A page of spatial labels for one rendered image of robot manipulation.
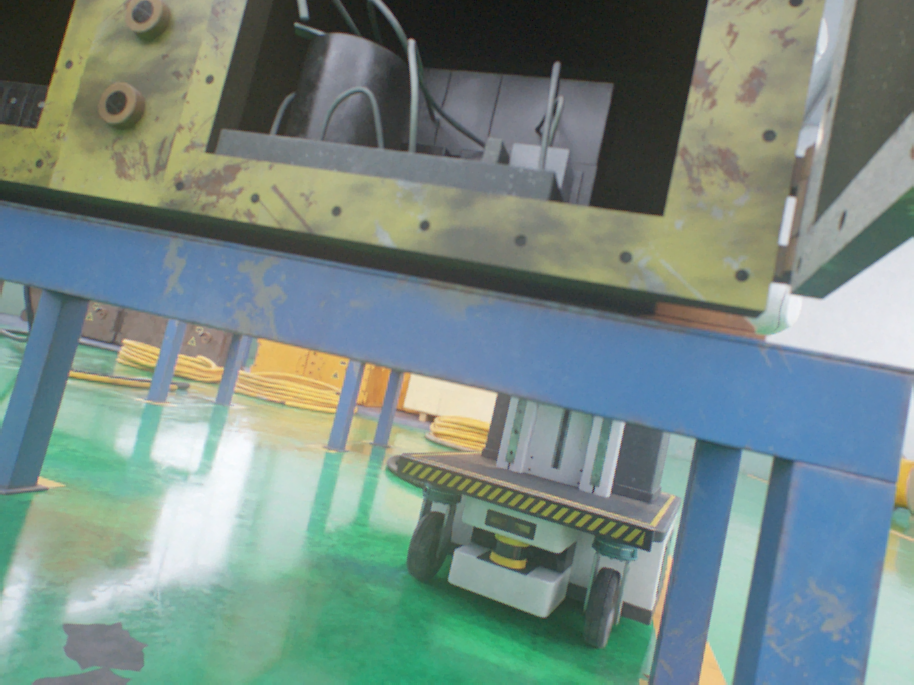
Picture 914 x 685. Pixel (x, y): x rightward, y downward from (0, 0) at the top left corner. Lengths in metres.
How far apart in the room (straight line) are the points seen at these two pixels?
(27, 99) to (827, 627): 1.37
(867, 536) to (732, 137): 0.36
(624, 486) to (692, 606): 0.66
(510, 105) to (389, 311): 0.46
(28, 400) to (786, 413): 1.81
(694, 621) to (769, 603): 0.71
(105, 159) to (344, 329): 0.37
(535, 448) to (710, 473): 0.70
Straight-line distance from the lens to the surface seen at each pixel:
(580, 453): 1.80
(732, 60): 0.65
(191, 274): 0.77
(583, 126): 0.94
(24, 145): 0.96
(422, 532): 1.64
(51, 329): 1.96
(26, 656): 1.21
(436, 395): 6.74
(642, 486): 1.89
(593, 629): 1.53
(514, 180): 0.61
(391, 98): 0.84
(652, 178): 1.23
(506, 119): 0.97
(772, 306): 1.46
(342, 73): 0.83
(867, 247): 0.41
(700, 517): 1.28
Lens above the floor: 0.53
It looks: 5 degrees up
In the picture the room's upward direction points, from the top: 13 degrees clockwise
